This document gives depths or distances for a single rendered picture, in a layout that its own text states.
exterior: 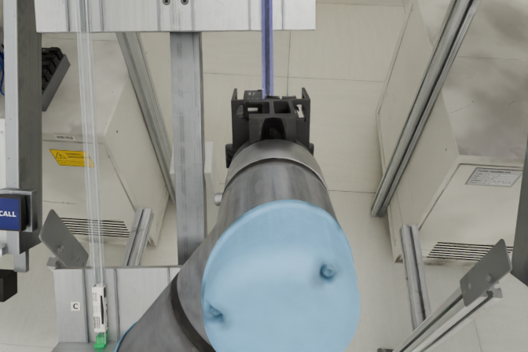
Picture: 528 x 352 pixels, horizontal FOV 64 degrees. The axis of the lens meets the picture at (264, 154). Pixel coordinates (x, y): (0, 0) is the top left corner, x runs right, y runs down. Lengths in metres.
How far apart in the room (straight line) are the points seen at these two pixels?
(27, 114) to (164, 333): 0.53
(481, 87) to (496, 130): 0.13
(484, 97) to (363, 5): 1.45
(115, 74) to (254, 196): 0.90
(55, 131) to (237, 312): 0.86
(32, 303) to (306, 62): 1.45
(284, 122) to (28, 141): 0.49
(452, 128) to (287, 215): 0.82
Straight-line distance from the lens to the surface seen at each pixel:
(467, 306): 0.82
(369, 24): 2.33
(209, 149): 0.63
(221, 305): 0.19
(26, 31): 0.73
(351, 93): 1.92
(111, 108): 1.02
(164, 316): 0.25
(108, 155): 1.03
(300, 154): 0.29
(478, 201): 1.13
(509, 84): 1.17
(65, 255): 0.77
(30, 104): 0.73
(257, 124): 0.32
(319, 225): 0.21
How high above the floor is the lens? 1.31
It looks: 53 degrees down
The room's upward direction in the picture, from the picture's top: straight up
